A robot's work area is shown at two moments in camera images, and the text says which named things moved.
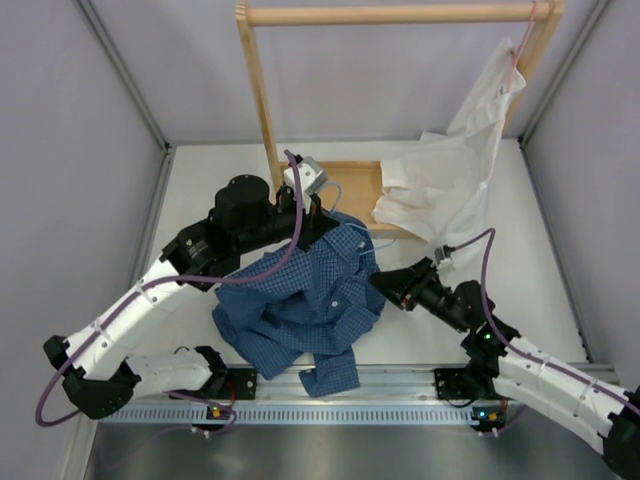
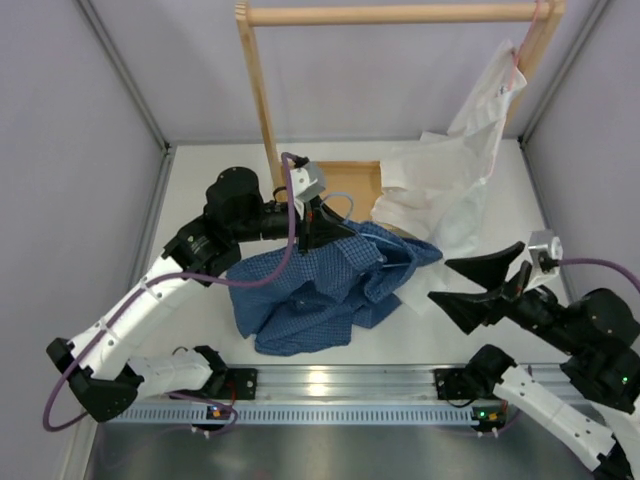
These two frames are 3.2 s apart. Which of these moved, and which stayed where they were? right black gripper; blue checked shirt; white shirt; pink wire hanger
Moved: blue checked shirt; right black gripper
Stayed: white shirt; pink wire hanger
